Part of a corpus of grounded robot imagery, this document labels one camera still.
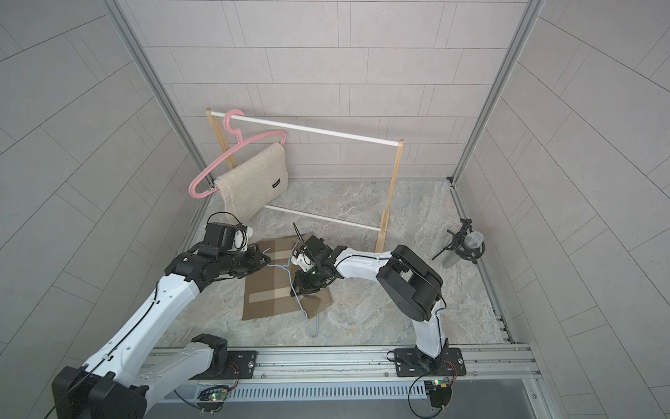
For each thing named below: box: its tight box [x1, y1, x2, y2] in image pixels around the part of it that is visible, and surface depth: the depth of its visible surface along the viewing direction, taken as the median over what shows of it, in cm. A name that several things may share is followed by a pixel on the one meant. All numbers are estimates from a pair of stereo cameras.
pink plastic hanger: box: [188, 108, 288, 200], surface depth 80 cm
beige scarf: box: [213, 143, 289, 224], surface depth 91 cm
